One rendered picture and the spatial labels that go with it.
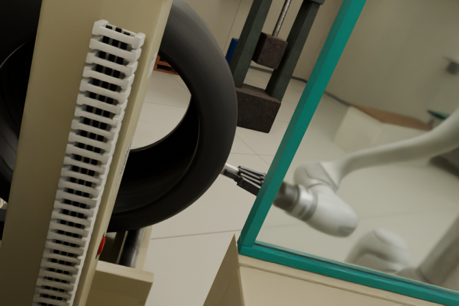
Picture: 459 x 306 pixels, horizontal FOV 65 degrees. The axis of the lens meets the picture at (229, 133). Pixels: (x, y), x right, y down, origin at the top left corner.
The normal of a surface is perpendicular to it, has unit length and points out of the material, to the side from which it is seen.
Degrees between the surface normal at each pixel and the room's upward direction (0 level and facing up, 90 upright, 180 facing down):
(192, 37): 52
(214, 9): 90
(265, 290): 0
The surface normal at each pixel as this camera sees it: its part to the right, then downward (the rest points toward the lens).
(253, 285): 0.34, -0.88
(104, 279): 0.07, 0.37
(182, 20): 0.58, -0.24
